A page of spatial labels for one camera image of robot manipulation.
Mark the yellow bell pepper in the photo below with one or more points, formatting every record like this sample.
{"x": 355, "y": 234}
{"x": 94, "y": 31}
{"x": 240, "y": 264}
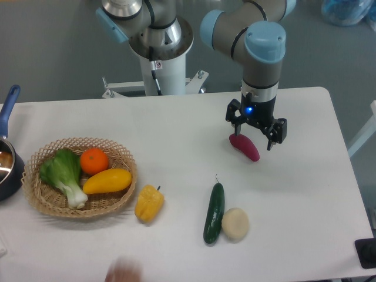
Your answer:
{"x": 149, "y": 202}

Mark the green bok choy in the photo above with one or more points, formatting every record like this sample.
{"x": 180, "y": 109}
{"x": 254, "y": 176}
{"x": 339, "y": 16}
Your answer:
{"x": 63, "y": 172}

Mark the purple sweet potato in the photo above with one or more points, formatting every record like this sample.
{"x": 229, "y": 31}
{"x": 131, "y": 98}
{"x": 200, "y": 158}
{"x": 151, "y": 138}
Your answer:
{"x": 245, "y": 145}

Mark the blurred human hand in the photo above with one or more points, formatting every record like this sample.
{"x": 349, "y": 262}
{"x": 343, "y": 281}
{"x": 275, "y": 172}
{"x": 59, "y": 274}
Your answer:
{"x": 124, "y": 270}

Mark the dark blue saucepan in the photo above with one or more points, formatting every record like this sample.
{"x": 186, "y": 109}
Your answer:
{"x": 12, "y": 166}

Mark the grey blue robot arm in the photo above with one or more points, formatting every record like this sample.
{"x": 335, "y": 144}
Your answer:
{"x": 251, "y": 36}

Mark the woven wicker basket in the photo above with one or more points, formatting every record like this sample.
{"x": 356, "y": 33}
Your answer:
{"x": 51, "y": 201}

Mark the black device at edge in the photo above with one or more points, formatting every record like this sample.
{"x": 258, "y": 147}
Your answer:
{"x": 366, "y": 252}

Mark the white frame at right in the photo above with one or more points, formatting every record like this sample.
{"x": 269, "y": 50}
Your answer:
{"x": 367, "y": 130}

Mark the blue plastic bag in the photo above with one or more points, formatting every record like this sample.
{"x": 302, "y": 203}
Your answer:
{"x": 349, "y": 13}

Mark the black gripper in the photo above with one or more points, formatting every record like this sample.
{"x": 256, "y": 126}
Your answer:
{"x": 259, "y": 115}

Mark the orange fruit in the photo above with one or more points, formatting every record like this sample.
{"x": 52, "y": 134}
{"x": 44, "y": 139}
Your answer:
{"x": 93, "y": 161}

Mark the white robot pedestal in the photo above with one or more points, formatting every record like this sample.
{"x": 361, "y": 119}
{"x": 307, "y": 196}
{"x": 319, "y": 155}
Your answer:
{"x": 162, "y": 56}

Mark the yellow mango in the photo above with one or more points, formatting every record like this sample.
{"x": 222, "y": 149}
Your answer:
{"x": 108, "y": 181}

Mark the beige round bun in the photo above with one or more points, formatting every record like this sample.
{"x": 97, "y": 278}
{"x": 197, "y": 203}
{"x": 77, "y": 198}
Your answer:
{"x": 235, "y": 224}

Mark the green cucumber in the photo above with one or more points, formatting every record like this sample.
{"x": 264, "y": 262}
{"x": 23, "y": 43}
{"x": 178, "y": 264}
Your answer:
{"x": 215, "y": 212}

